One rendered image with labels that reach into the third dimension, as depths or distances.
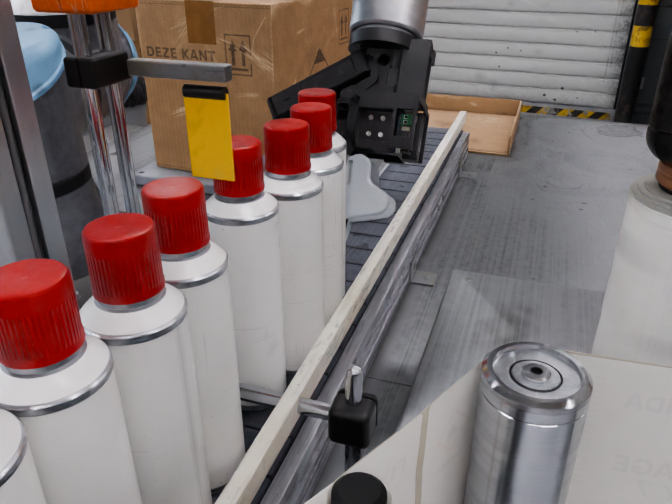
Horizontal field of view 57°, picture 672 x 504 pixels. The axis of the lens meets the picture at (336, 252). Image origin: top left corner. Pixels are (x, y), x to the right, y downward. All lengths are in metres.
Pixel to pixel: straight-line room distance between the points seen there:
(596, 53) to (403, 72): 4.07
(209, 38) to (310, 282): 0.58
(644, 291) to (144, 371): 0.29
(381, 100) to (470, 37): 4.14
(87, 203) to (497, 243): 0.52
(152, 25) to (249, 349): 0.69
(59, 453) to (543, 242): 0.72
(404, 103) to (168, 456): 0.39
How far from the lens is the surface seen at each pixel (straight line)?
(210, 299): 0.35
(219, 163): 0.40
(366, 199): 0.60
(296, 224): 0.45
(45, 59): 0.64
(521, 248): 0.86
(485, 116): 1.49
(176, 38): 1.02
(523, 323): 0.61
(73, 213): 0.68
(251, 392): 0.46
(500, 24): 4.69
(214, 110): 0.39
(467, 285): 0.66
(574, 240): 0.91
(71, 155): 0.67
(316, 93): 0.54
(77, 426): 0.28
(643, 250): 0.42
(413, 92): 0.62
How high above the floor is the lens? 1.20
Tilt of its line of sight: 27 degrees down
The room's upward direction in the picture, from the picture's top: straight up
